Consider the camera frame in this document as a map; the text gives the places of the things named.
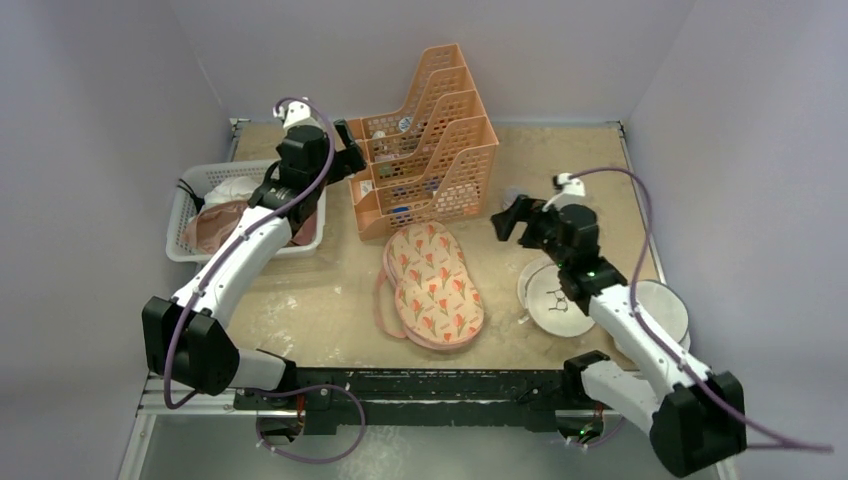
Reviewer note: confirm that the satin pink lace bra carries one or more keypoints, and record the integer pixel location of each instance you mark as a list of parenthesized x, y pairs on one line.
[(206, 232)]

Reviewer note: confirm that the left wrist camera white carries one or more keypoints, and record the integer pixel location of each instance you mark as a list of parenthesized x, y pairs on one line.
[(294, 113)]

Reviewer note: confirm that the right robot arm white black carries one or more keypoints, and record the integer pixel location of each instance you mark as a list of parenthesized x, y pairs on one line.
[(685, 409)]

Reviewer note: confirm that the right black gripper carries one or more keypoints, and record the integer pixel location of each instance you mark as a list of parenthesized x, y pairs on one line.
[(527, 225)]

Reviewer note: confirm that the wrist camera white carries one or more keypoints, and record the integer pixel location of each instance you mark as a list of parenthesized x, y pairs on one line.
[(294, 113), (567, 190)]

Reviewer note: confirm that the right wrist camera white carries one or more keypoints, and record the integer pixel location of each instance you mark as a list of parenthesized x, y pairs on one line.
[(567, 190)]

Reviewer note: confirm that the white round bag near edge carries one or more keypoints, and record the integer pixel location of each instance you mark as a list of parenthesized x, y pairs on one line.
[(666, 308)]

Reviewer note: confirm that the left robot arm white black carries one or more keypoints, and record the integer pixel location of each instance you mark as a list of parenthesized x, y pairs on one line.
[(185, 335)]

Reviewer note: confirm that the white round mesh laundry bag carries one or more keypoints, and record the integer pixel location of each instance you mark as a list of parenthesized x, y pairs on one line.
[(540, 294)]

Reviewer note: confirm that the floral mesh laundry bag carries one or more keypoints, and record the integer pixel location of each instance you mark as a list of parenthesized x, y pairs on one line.
[(424, 292)]

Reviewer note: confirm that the orange file organizer rack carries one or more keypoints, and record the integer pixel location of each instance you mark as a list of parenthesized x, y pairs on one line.
[(430, 160)]

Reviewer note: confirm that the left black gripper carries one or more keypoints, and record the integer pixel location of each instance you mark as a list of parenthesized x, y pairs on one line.
[(348, 161)]

